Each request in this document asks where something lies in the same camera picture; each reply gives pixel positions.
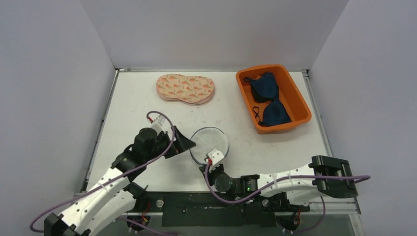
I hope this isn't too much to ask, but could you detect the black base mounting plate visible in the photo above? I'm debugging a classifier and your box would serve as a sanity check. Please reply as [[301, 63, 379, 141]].
[[130, 192, 310, 227]]

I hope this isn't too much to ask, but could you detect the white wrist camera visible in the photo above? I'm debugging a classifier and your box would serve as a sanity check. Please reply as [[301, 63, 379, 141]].
[[150, 115, 167, 135], [205, 148, 225, 172]]

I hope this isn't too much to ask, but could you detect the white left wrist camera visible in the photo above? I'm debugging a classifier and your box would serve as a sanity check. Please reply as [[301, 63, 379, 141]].
[[150, 115, 167, 135]]

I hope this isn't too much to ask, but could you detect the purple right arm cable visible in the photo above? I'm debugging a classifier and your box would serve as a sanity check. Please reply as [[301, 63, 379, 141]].
[[203, 161, 371, 205]]

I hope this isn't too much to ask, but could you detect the orange plastic bin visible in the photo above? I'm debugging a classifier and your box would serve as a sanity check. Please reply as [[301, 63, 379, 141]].
[[236, 64, 312, 134]]

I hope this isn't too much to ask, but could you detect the navy blue bra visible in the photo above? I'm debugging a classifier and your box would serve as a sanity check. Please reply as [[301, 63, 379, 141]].
[[243, 72, 292, 127]]

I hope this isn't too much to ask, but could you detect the white mesh cylindrical laundry bag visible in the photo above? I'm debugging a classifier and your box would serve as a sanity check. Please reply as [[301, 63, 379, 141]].
[[189, 126, 230, 166]]

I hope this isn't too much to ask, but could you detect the pink carrot-print laundry bag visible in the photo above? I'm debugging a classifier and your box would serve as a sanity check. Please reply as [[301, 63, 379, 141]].
[[156, 73, 215, 105]]

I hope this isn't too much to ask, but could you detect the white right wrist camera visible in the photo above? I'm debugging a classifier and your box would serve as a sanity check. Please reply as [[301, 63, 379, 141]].
[[205, 148, 225, 172]]

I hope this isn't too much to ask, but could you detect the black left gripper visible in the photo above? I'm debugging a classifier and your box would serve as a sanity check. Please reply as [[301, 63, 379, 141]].
[[145, 126, 196, 161]]

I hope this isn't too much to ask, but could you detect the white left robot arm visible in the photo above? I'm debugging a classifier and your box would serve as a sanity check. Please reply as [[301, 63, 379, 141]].
[[44, 126, 196, 236]]

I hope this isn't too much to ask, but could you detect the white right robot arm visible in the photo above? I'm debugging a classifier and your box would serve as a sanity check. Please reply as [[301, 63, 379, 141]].
[[199, 155, 359, 211]]

